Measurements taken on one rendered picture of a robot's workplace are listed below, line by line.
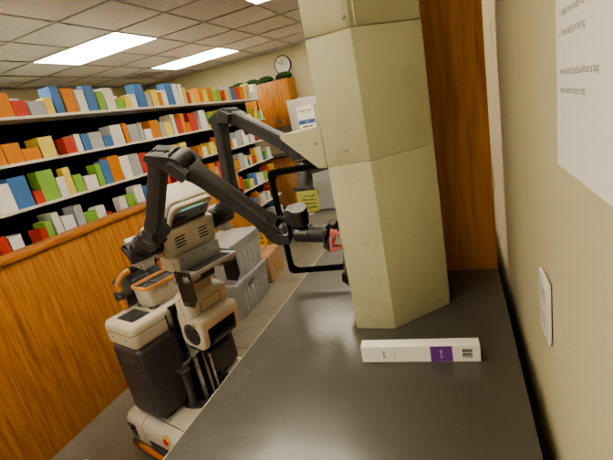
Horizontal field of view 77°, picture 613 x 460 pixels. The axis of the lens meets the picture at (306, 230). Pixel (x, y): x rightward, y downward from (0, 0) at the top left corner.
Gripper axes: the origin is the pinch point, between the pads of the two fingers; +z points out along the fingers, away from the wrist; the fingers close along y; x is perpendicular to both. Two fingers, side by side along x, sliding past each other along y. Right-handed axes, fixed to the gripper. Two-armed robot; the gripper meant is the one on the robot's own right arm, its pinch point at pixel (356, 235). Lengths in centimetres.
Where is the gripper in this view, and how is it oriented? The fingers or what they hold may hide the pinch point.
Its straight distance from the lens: 119.0
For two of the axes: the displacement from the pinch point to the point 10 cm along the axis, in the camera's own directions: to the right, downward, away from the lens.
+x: 0.8, 9.4, 3.2
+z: 9.5, 0.3, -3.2
